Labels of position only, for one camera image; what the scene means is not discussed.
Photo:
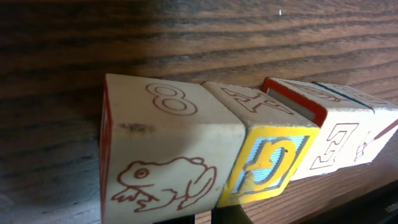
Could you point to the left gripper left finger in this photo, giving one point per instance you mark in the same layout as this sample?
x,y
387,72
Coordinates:
x,y
190,219

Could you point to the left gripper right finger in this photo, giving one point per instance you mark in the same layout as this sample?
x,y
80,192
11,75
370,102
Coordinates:
x,y
230,215

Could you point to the white patterned block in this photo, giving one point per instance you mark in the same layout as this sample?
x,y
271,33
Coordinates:
x,y
166,149

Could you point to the yellow block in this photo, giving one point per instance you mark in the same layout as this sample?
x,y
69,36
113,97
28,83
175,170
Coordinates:
x,y
277,140

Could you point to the block with blue side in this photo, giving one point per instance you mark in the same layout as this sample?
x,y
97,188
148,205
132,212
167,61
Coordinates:
x,y
342,123

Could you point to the white block with brush picture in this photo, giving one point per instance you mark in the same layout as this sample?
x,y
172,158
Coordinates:
x,y
378,129

